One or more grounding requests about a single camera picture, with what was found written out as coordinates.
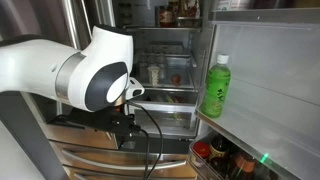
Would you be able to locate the clear fridge drawer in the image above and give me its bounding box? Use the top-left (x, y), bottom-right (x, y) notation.
top-left (133, 109), bottom-right (198, 138)

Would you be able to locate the dark soy sauce bottle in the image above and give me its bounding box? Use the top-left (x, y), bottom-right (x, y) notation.
top-left (208, 133), bottom-right (232, 168)

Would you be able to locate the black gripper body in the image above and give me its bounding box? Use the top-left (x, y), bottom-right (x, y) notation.
top-left (49, 105), bottom-right (142, 138)

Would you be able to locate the green vegetable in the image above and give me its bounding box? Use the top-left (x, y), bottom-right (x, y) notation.
top-left (164, 94), bottom-right (178, 104)

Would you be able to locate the red capped jar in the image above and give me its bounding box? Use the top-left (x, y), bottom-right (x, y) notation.
top-left (192, 140), bottom-right (211, 168)

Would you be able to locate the steel fridge cabinet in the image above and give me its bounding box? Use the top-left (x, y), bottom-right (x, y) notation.
top-left (113, 0), bottom-right (214, 141)

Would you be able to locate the brown food package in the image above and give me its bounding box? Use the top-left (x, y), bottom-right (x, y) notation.
top-left (174, 0), bottom-right (202, 28)

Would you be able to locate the clear vegetable drawer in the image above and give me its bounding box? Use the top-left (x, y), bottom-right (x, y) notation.
top-left (128, 88), bottom-right (200, 113)

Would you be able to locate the glass fridge shelf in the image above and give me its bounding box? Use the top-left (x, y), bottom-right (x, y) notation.
top-left (122, 23), bottom-right (203, 33)
top-left (134, 49), bottom-right (199, 93)

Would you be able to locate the steel door handle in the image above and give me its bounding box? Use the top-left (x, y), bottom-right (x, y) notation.
top-left (63, 0), bottom-right (83, 51)

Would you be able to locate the steel drawer handle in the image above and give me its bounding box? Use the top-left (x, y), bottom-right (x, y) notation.
top-left (60, 148), bottom-right (188, 172)
top-left (73, 171), bottom-right (198, 180)

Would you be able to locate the white container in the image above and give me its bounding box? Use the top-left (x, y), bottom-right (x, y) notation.
top-left (214, 0), bottom-right (253, 12)

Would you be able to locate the reddish brown onion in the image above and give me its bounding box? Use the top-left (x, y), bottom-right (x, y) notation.
top-left (170, 73), bottom-right (183, 86)

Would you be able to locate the brown sauce jar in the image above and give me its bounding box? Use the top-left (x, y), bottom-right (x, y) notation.
top-left (157, 4), bottom-right (175, 28)

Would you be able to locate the white door shelf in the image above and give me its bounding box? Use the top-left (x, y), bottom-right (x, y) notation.
top-left (208, 8), bottom-right (320, 26)
top-left (194, 19), bottom-right (320, 180)

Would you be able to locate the glass jar on shelf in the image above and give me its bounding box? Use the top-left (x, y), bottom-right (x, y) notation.
top-left (147, 65), bottom-right (161, 87)

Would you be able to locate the open fridge door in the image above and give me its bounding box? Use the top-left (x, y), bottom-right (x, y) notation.
top-left (196, 0), bottom-right (320, 180)

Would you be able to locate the green tea bottle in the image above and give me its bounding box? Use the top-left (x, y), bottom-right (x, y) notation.
top-left (199, 53), bottom-right (232, 119)

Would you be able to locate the clear door bin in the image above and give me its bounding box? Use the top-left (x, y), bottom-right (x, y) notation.
top-left (187, 131), bottom-right (291, 180)

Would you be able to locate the steel fridge door with dispenser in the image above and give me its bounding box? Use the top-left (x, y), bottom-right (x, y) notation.
top-left (0, 0), bottom-right (116, 180)

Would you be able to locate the black cable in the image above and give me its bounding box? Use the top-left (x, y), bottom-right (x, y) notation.
top-left (126, 99), bottom-right (164, 180)
top-left (131, 125), bottom-right (151, 180)

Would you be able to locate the steel freezer drawer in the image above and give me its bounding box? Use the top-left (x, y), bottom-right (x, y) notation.
top-left (44, 123), bottom-right (198, 180)

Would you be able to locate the orange labelled brown bottle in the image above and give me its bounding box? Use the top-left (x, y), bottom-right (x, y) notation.
top-left (229, 149), bottom-right (258, 180)

